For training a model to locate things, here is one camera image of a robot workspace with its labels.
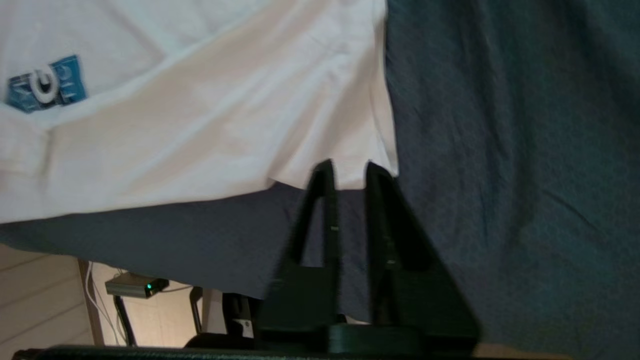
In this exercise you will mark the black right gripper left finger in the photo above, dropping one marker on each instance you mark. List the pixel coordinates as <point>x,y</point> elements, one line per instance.
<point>300,300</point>

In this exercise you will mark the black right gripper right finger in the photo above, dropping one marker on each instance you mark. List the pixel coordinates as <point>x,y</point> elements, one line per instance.
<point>425,305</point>

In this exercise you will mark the white t-shirt blue print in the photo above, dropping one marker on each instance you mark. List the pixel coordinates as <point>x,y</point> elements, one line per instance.
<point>200,110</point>

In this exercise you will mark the black robot body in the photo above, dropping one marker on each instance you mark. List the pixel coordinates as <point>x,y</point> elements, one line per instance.
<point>235,312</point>

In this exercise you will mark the blue bed with headboard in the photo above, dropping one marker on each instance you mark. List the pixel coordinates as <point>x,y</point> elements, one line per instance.
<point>525,175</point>

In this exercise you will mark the small black box green light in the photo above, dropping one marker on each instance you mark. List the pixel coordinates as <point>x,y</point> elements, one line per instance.
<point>132,286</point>

